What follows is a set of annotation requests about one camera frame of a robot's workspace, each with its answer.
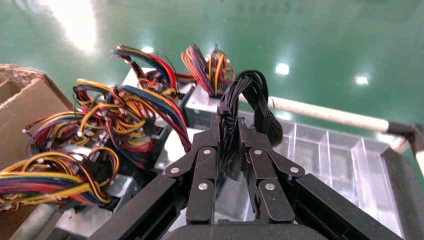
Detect silver power supply, coloured wires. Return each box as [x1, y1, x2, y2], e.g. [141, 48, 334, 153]
[111, 44, 196, 100]
[0, 147, 135, 239]
[181, 43, 235, 131]
[72, 78, 194, 173]
[22, 110, 117, 162]

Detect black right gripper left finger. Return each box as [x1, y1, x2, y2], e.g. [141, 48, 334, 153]
[87, 112, 222, 240]

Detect clear plastic compartment tray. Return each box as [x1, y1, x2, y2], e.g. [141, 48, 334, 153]
[231, 110, 405, 238]

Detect power supply with black cables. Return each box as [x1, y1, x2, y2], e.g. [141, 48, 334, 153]
[216, 69, 284, 223]

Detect black foam edge strip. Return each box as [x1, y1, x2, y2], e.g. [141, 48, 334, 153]
[380, 147, 424, 240]

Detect white pipe cart frame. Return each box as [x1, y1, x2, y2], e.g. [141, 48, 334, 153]
[9, 94, 424, 240]

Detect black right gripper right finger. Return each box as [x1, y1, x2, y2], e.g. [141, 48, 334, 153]
[237, 116, 403, 240]

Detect brown cardboard divider box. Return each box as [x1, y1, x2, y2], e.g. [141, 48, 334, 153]
[0, 63, 74, 168]

